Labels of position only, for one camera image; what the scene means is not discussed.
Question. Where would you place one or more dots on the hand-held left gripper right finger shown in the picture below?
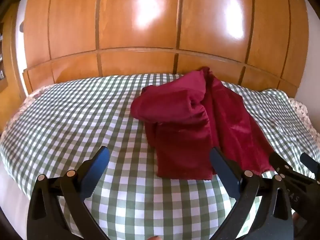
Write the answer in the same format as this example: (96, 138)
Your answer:
(225, 172)

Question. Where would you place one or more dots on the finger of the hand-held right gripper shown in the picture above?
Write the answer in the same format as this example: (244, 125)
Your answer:
(311, 165)
(278, 162)

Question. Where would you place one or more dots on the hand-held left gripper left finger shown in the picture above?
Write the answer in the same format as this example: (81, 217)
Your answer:
(98, 166)

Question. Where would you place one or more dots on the dark red garment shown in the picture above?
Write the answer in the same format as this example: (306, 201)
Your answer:
(185, 130)

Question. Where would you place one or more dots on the person's right hand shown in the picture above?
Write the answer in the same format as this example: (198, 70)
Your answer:
(296, 217)

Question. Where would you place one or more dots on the green white checkered blanket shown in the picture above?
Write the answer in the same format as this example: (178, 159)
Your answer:
(75, 120)

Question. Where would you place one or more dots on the floral bed sheet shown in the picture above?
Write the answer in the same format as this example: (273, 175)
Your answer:
(303, 112)

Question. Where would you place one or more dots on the wooden shelf unit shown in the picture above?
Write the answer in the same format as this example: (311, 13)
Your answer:
(3, 55)

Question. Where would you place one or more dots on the wooden wardrobe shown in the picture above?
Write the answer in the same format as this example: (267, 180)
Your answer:
(150, 25)

